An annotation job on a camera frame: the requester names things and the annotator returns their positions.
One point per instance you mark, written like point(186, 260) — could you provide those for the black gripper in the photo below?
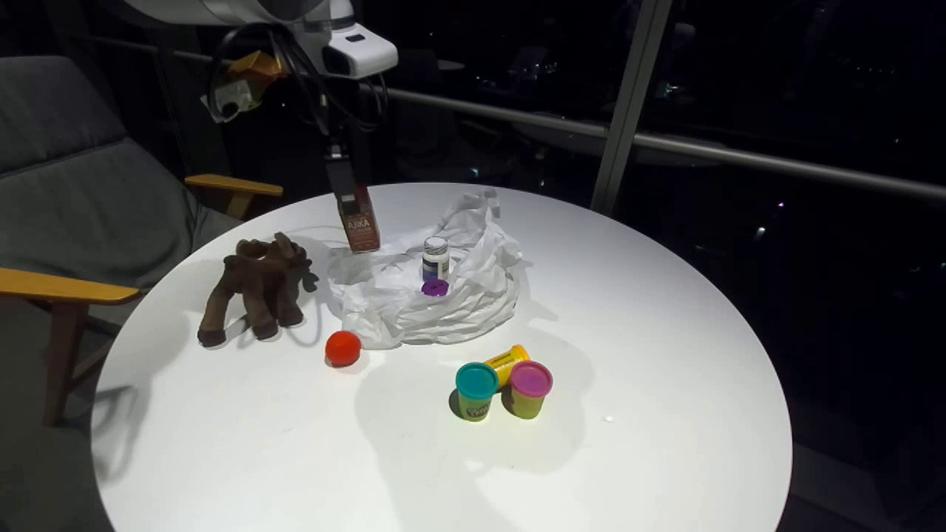
point(331, 129)

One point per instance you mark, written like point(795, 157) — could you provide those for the white pill bottle blue label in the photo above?
point(434, 257)

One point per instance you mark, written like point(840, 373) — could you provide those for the purple dough tub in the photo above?
point(434, 287)

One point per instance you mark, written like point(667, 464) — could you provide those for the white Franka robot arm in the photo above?
point(284, 19)

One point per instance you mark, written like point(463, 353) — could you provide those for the white plastic bag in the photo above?
point(463, 306)

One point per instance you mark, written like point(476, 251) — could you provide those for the brown plush toy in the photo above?
point(257, 284)

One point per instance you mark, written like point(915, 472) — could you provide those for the yellow dough tub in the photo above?
point(508, 358)

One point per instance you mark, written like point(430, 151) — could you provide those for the teal lid dough tub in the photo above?
point(474, 389)

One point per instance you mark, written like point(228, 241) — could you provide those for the grey chair wooden armrests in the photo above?
point(78, 188)

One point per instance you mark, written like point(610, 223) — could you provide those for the pink lid dough tub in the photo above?
point(531, 389)

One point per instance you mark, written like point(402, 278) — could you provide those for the metal window railing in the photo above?
point(740, 151)

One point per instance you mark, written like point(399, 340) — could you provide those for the grey window post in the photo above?
point(630, 99)

